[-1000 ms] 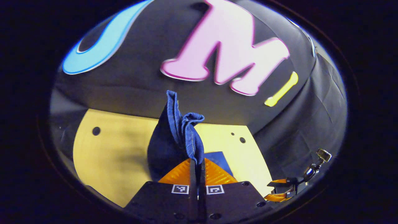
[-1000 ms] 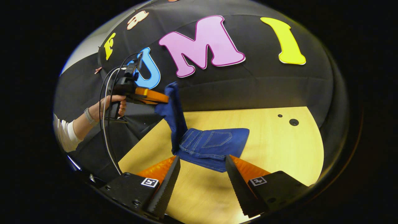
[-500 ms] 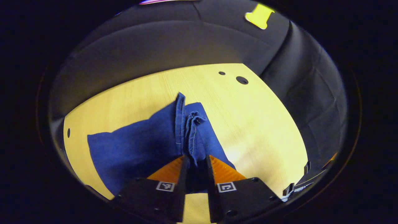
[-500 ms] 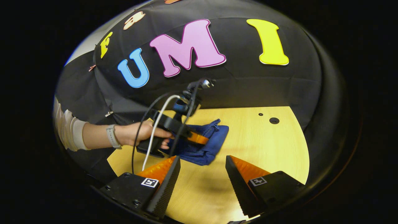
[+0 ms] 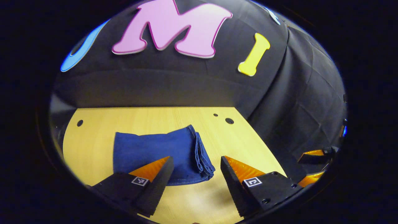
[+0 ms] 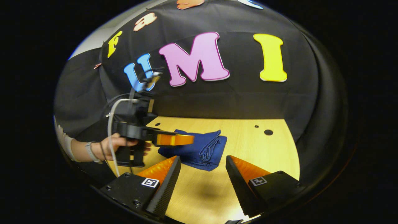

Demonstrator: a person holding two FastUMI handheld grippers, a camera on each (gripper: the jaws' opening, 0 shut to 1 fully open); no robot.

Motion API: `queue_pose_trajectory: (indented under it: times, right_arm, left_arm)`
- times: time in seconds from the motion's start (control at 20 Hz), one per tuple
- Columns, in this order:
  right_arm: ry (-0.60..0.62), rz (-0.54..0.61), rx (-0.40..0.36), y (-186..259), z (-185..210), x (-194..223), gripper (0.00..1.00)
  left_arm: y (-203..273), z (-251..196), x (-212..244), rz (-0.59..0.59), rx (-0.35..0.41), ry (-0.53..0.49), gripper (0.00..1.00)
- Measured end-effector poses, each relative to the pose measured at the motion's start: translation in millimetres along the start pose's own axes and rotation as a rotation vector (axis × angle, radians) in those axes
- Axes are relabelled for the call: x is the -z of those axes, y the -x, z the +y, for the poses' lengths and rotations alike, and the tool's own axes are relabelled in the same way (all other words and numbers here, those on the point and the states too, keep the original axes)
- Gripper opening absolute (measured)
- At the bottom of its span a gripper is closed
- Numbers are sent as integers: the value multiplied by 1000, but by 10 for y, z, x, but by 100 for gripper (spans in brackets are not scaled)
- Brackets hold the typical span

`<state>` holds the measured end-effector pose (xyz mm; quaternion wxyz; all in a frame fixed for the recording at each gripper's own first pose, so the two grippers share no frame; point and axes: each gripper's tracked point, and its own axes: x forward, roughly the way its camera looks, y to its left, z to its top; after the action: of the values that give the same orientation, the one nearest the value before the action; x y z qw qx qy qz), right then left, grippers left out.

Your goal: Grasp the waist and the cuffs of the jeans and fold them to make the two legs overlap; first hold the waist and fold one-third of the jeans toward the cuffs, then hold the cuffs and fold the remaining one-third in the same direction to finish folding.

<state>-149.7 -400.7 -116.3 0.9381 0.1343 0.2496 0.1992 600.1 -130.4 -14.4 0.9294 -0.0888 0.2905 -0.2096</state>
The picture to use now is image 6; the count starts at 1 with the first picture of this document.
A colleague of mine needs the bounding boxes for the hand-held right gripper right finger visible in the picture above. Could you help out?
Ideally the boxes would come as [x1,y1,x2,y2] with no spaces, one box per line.
[225,155,304,218]

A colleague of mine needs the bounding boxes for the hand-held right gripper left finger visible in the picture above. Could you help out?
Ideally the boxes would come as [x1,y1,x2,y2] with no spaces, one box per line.
[99,156,182,219]

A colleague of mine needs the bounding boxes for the blue denim jeans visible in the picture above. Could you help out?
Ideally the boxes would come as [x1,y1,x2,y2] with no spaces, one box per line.
[158,129,228,172]

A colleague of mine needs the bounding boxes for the grey wristband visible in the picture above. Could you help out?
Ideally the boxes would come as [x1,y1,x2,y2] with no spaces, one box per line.
[85,141,103,164]

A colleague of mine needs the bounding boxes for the black backdrop cloth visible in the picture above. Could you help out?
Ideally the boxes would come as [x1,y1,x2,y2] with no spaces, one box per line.
[53,0,349,187]

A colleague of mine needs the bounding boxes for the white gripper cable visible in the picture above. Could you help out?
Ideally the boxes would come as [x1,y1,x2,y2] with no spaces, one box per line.
[107,98,139,178]

